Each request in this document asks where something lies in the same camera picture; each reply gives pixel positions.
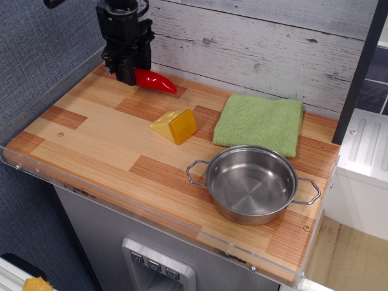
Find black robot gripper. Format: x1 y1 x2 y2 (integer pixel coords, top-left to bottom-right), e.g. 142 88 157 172
96 4 155 86

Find red toy chili pepper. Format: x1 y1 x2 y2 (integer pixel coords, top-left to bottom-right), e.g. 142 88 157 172
135 69 177 94

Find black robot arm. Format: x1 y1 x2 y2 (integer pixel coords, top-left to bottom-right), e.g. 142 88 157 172
96 1 155 85

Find stainless steel pot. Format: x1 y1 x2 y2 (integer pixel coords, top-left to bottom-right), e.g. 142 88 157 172
203 145 302 226

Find yellow toy cheese wedge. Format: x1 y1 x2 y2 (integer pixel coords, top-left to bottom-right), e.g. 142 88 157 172
149 109 197 145

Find green folded cloth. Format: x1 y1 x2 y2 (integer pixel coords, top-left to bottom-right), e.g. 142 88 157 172
213 95 304 158

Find grey toy fridge cabinet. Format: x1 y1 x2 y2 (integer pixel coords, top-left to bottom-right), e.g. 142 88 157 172
55 186 279 290

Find silver dispenser button panel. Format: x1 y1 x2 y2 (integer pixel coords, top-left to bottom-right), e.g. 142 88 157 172
122 238 197 290

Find dark grey right post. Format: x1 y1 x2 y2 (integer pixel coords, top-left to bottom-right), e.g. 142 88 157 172
332 0 387 145

